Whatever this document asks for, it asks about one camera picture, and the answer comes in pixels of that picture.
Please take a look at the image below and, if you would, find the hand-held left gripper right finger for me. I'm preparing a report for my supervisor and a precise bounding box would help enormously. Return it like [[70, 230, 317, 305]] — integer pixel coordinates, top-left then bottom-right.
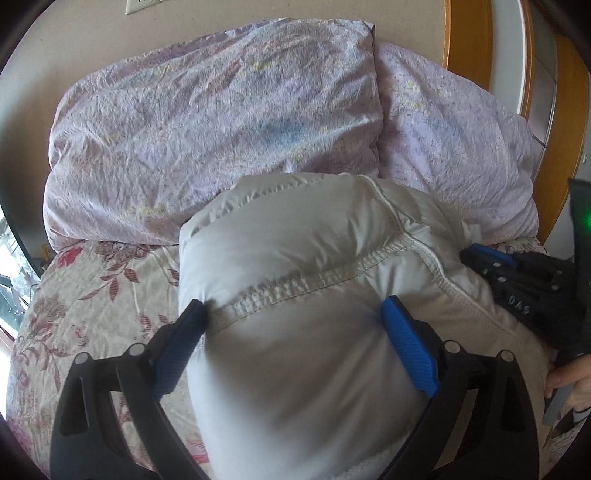
[[379, 295, 541, 480]]

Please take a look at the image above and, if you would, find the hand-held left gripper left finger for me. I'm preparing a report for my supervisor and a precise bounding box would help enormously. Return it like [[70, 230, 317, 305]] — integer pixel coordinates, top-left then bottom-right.
[[50, 299, 211, 480]]

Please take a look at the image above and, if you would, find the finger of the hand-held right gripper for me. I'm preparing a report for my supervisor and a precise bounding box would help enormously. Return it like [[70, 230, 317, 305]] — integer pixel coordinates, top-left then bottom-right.
[[471, 244, 520, 271], [459, 249, 514, 305]]

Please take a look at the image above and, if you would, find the white puffer jacket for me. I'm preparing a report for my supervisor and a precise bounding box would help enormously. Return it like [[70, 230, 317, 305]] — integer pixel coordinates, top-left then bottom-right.
[[178, 172, 555, 480]]

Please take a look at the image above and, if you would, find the person's right hand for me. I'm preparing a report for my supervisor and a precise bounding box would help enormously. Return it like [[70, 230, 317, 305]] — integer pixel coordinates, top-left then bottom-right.
[[544, 353, 591, 412]]

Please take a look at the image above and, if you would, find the floral bedspread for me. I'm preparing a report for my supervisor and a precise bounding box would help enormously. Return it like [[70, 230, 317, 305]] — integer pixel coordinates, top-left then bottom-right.
[[7, 240, 213, 480]]

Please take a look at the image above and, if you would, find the small lilac pillow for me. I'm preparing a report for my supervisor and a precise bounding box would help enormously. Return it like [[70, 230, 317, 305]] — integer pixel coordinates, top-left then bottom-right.
[[376, 42, 542, 246]]

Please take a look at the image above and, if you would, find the wooden headboard shelf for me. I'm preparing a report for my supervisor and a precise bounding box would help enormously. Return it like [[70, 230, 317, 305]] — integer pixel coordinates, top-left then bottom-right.
[[443, 0, 591, 259]]

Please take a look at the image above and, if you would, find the window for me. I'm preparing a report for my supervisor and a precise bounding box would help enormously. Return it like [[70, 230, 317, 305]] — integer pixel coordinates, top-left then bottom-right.
[[0, 212, 43, 335]]

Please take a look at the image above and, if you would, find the large lilac pillow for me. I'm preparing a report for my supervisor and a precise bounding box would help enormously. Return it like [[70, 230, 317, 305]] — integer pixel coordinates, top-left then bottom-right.
[[44, 17, 385, 252]]

